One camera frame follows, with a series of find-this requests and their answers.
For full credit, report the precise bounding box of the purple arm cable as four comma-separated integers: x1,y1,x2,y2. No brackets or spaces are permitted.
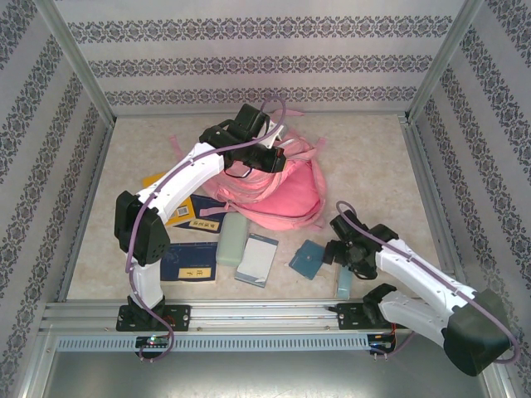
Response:
125,95,288,364
334,201,522,366

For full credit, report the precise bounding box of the white notebook blue edge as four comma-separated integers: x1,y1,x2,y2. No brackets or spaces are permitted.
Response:
234,232,280,285

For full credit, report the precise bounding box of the aluminium left floor rail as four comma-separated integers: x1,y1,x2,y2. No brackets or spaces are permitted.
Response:
56,119,116,303

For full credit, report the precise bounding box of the aluminium left frame post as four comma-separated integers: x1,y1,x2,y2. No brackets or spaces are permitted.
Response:
32,0,116,125

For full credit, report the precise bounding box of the right controller board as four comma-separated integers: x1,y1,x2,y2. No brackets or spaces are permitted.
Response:
368,331,398,354

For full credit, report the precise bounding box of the thin black left gripper cable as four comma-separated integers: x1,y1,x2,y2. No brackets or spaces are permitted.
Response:
226,159,255,180

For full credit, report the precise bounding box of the aluminium mounting rail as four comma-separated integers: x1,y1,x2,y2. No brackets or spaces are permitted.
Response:
41,298,486,333

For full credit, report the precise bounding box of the aluminium right frame post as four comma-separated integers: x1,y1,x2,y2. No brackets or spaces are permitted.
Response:
406,0,485,124

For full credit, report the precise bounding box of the blue wallet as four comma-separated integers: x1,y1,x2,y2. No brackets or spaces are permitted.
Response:
289,239,327,280

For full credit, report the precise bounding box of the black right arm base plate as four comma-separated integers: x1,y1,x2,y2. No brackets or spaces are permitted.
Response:
336,302,410,332

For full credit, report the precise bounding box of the aluminium back floor rail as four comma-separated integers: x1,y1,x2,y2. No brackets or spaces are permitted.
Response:
112,108,412,119

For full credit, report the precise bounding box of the pink backpack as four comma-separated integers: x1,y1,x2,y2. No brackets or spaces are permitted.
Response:
169,108,329,233

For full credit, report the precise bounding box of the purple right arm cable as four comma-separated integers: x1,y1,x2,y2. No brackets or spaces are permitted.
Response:
334,201,522,366

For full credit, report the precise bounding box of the aluminium frame post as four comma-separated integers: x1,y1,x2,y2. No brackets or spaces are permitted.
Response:
406,0,485,124
32,0,116,125

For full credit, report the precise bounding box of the aluminium floor rail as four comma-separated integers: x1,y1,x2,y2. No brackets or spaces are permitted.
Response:
398,115,473,299
56,119,116,303
112,108,412,119

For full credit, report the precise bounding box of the grey slotted cable duct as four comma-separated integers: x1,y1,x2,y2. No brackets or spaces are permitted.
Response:
56,333,370,353

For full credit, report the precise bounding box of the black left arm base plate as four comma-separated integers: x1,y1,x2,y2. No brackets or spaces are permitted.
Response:
117,304,192,332

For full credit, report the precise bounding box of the pale green glasses case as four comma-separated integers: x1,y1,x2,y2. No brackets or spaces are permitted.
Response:
216,211,249,267

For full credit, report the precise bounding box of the controller board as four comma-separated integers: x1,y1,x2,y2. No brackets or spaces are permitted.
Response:
368,331,398,354
135,334,170,350

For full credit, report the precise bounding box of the light blue box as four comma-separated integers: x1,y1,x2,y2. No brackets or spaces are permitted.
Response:
334,265,354,300

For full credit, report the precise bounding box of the dark blue book with drawing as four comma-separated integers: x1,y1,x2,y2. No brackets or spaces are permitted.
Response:
159,241,220,286

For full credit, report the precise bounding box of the left controller board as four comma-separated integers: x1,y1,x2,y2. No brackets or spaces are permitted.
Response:
135,334,170,350

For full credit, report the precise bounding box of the aluminium right floor rail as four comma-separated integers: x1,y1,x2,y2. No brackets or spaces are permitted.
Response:
398,115,473,299

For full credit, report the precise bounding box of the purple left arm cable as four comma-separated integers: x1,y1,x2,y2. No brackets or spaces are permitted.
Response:
125,95,288,364

